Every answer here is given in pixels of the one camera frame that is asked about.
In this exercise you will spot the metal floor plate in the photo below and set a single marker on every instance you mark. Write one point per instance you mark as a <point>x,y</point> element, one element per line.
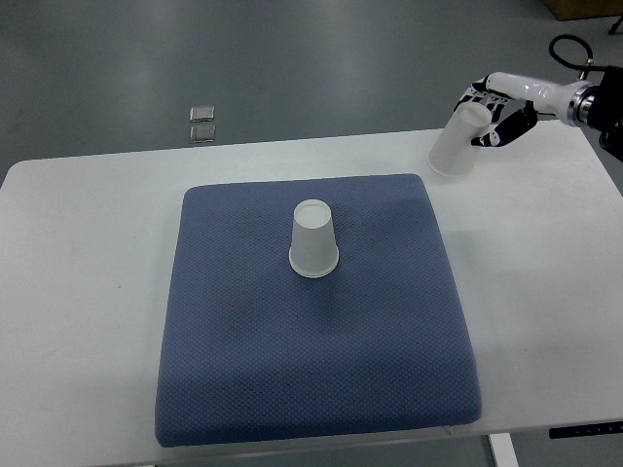
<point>202,113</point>
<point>200,134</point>

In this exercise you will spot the white paper cup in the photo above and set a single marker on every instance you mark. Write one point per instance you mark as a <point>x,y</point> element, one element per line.
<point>313,251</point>
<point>452,154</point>

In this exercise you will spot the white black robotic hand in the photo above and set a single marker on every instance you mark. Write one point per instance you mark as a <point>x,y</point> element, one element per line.
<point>516,103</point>

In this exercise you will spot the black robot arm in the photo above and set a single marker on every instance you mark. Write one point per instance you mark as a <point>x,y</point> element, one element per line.
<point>605,113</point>

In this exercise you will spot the black tripod leg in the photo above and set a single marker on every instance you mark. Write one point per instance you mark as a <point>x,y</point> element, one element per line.
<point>613,30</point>

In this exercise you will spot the brown cardboard box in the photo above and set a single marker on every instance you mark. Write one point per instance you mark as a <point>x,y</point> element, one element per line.
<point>584,9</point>

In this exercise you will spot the black table control panel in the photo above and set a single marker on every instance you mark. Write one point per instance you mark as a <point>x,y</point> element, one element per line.
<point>586,430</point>

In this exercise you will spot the lower metal floor plate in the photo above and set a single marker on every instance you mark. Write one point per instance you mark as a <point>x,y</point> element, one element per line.
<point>200,134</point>

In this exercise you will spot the upper metal floor plate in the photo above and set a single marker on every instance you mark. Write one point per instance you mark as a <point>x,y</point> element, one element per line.
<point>202,113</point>

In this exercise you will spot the white table leg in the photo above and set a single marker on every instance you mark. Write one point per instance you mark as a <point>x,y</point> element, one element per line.
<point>503,450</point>

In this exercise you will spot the blue textured cushion mat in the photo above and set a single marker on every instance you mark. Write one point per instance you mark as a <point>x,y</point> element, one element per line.
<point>253,351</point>

